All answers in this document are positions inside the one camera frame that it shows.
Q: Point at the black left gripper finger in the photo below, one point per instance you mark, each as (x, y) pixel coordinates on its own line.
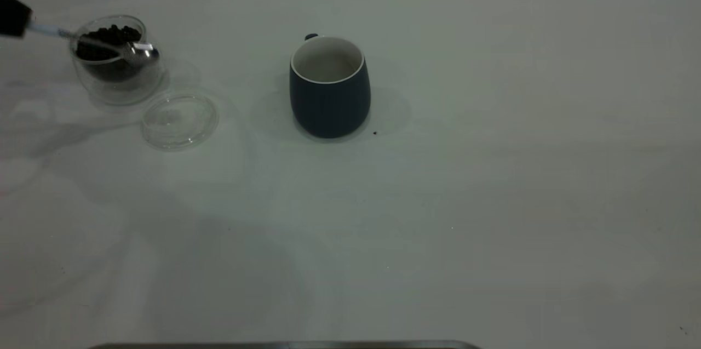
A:
(12, 17)

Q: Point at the glass jar of coffee beans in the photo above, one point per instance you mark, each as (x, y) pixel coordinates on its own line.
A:
(123, 89)

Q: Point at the dark grey ceramic mug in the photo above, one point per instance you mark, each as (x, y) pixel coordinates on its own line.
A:
(328, 108)

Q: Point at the dark coffee beans pile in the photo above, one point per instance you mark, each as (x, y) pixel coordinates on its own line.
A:
(101, 36)

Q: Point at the clear round glass lid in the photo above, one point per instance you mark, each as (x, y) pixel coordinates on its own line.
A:
(178, 124)

